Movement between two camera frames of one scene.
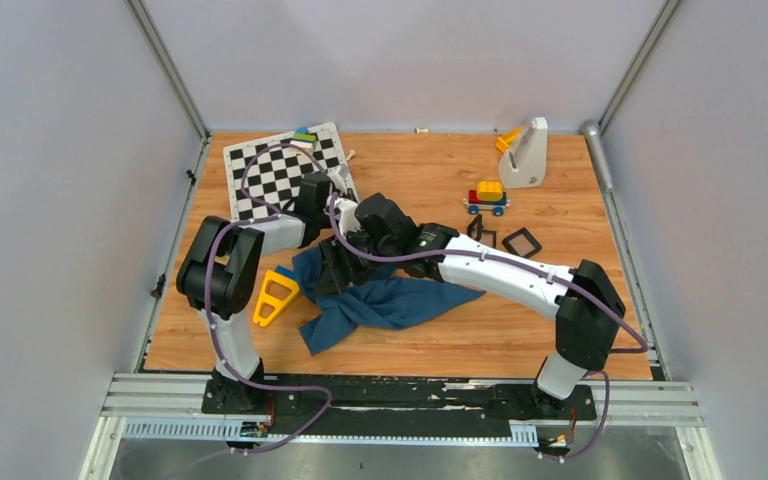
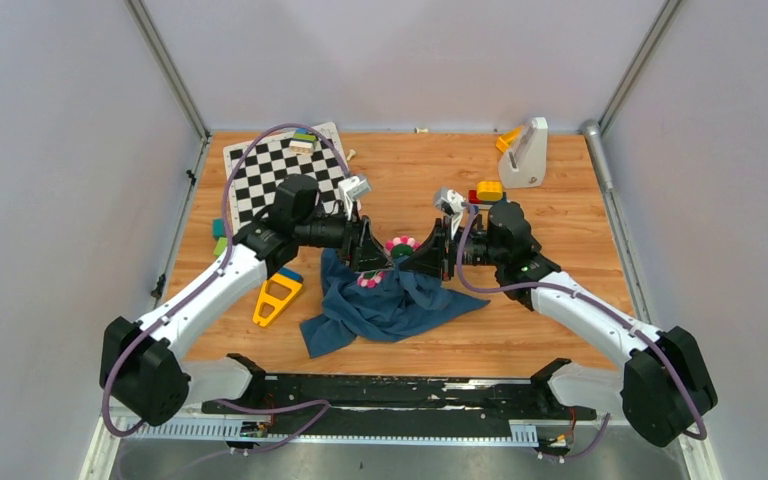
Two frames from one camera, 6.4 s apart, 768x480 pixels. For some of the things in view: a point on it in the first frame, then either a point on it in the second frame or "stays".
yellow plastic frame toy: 277,303 stays
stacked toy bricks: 303,138 stays
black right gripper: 339,268 → 429,259
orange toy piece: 503,142 stays
